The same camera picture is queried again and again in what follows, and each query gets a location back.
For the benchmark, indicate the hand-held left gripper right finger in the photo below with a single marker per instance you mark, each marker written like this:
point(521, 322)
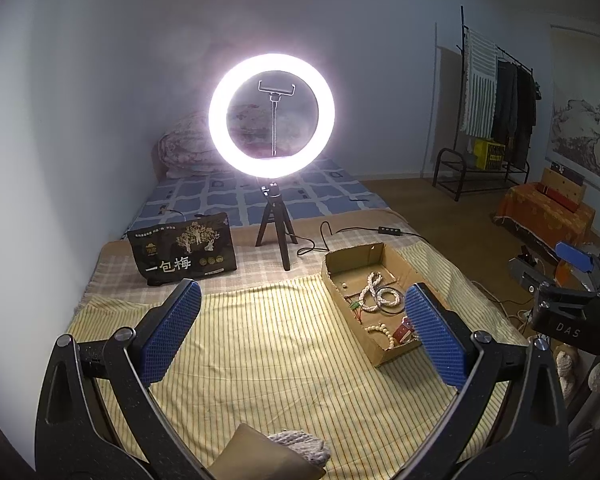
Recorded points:
point(437, 340)

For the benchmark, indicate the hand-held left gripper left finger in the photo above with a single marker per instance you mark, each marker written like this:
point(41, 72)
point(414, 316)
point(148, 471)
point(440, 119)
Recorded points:
point(172, 330)

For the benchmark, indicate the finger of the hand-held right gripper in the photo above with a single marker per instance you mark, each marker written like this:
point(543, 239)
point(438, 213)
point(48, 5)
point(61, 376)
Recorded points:
point(572, 256)
point(527, 272)

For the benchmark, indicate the cardboard box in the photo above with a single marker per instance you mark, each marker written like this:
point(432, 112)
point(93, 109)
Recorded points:
point(340, 260)

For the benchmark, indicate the red charm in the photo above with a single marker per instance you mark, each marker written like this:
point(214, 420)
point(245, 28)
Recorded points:
point(405, 332)

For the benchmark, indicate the beige plush toy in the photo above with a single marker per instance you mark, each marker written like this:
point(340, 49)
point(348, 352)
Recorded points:
point(566, 370)

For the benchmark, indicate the orange cloth covered box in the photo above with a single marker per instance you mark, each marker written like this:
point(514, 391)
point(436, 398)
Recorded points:
point(535, 215)

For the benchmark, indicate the wooden box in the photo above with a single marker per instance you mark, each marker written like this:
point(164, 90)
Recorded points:
point(565, 185)

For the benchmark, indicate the black printed snack bag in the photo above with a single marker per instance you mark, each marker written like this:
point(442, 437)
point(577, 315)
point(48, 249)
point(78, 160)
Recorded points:
point(180, 250)

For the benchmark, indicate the yellow striped blanket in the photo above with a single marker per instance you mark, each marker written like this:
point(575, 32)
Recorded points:
point(280, 360)

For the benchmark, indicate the yellow crate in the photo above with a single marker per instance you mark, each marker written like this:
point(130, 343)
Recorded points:
point(487, 155)

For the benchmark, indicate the beige cushion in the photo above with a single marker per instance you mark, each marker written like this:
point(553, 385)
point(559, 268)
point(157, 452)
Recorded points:
point(250, 455)

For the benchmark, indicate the plaid blanket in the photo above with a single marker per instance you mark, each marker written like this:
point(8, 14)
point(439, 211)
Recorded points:
point(305, 266)

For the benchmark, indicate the black tripod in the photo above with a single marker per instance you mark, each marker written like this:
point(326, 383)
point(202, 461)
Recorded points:
point(275, 210)

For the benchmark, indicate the dark hanging clothes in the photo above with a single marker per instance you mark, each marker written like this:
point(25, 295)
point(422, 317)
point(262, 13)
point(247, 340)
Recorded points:
point(510, 110)

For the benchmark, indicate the grey knit cloth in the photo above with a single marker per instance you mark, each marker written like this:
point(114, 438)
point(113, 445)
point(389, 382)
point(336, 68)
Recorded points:
point(300, 442)

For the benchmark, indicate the folded floral quilt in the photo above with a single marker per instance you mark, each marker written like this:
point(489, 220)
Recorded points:
point(185, 145)

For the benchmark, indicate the blue checked bedsheet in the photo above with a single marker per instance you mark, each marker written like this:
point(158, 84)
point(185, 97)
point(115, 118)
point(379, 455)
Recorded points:
point(325, 185)

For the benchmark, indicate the striped towel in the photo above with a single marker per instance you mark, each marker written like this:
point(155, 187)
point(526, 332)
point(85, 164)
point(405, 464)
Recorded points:
point(480, 85)

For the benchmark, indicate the black clothes rack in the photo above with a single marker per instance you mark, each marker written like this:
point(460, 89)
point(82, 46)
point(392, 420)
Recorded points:
point(463, 60)

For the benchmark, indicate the phone clamp holder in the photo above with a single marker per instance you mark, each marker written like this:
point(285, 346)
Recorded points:
point(276, 89)

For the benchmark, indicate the landscape wall painting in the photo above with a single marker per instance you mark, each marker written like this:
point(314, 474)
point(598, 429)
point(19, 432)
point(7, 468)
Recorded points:
point(585, 125)

